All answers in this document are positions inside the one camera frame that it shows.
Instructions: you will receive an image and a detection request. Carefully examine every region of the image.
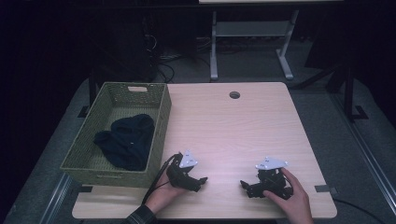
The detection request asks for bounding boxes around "person's left hand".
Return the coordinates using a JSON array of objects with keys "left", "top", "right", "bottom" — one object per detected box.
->
[{"left": 145, "top": 175, "right": 189, "bottom": 216}]

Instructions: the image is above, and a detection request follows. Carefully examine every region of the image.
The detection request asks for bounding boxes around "dark cloth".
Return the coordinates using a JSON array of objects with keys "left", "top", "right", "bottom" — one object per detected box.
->
[{"left": 92, "top": 113, "right": 156, "bottom": 172}]

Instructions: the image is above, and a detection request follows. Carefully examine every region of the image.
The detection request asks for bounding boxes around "grey tape strip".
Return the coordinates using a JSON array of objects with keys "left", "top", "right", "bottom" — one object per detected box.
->
[{"left": 314, "top": 184, "right": 339, "bottom": 194}]

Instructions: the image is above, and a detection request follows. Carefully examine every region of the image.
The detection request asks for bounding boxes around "black cable on floor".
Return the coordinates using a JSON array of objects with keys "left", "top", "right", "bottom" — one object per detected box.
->
[{"left": 333, "top": 198, "right": 388, "bottom": 224}]

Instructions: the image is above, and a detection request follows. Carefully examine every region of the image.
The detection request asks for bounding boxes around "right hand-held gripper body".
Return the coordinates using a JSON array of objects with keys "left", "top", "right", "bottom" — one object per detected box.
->
[{"left": 250, "top": 156, "right": 294, "bottom": 201}]

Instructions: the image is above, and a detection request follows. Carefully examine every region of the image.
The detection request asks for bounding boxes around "black metal stand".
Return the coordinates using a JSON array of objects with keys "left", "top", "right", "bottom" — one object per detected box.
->
[{"left": 326, "top": 62, "right": 370, "bottom": 123}]

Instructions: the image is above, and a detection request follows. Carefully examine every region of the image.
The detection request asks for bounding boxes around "metal floor rail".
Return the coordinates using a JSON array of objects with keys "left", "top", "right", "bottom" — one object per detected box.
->
[
  {"left": 330, "top": 92, "right": 396, "bottom": 208},
  {"left": 38, "top": 173, "right": 74, "bottom": 224}
]

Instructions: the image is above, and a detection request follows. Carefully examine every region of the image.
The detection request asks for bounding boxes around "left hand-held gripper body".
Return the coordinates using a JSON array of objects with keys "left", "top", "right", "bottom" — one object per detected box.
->
[{"left": 165, "top": 150, "right": 201, "bottom": 192}]

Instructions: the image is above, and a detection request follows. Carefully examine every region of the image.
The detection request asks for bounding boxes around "white metal table frame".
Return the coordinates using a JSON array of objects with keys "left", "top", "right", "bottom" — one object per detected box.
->
[{"left": 209, "top": 9, "right": 301, "bottom": 81}]

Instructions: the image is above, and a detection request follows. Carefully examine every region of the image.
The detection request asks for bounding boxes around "bundle of floor cables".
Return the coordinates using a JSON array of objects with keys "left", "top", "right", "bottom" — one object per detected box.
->
[{"left": 141, "top": 17, "right": 213, "bottom": 84}]

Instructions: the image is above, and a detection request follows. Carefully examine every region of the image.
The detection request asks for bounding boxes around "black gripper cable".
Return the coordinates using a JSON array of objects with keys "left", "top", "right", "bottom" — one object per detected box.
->
[{"left": 141, "top": 153, "right": 181, "bottom": 205}]

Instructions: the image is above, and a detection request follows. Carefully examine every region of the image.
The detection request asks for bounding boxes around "green woven basket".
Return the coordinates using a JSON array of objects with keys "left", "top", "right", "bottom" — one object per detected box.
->
[{"left": 60, "top": 81, "right": 173, "bottom": 189}]

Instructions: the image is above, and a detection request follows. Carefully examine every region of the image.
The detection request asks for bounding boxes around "person's right hand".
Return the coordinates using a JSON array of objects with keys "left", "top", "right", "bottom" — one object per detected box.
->
[{"left": 262, "top": 167, "right": 314, "bottom": 224}]

